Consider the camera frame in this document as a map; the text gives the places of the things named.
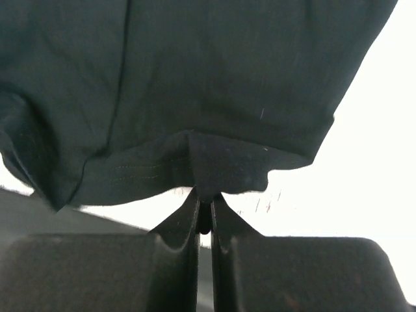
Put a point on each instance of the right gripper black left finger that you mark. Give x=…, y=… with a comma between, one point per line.
x=73, y=261

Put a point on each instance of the black t shirt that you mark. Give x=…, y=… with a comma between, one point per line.
x=109, y=102

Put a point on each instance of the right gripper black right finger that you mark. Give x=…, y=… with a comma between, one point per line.
x=252, y=272

